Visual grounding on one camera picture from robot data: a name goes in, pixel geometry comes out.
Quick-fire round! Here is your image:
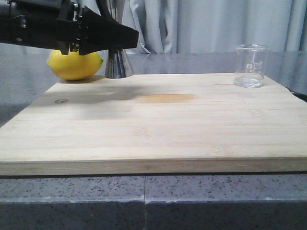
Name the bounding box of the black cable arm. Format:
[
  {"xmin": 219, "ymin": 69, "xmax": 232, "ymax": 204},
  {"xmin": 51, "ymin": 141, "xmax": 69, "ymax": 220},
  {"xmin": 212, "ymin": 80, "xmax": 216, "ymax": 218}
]
[{"xmin": 95, "ymin": 0, "xmax": 116, "ymax": 23}]

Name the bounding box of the yellow lemon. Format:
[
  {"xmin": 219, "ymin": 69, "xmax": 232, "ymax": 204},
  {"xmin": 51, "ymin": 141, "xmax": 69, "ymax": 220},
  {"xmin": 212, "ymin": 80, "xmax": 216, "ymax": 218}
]
[{"xmin": 47, "ymin": 50, "xmax": 103, "ymax": 81}]

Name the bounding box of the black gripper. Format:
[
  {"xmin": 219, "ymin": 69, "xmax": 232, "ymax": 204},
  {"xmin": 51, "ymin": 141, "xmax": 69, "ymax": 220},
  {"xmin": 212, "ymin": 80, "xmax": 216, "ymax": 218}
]
[{"xmin": 0, "ymin": 0, "xmax": 139, "ymax": 55}]

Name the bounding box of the grey curtain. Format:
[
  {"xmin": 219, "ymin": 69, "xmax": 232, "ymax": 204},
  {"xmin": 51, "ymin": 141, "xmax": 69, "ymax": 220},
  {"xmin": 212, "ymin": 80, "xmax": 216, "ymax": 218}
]
[{"xmin": 122, "ymin": 0, "xmax": 307, "ymax": 54}]

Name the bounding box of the wooden cutting board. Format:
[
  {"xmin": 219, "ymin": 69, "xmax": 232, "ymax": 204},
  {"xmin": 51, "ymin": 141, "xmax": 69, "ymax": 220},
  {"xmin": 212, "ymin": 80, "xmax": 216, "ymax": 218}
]
[{"xmin": 0, "ymin": 73, "xmax": 307, "ymax": 176}]

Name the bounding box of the steel double jigger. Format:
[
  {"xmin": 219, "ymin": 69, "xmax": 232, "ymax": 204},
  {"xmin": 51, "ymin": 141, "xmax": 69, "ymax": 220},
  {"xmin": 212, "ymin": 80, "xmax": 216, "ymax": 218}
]
[{"xmin": 104, "ymin": 0, "xmax": 134, "ymax": 79}]

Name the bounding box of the glass beaker with liquid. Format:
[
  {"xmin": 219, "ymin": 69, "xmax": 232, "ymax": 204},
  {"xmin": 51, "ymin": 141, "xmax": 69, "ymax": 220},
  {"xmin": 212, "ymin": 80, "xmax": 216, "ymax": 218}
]
[{"xmin": 234, "ymin": 44, "xmax": 270, "ymax": 88}]

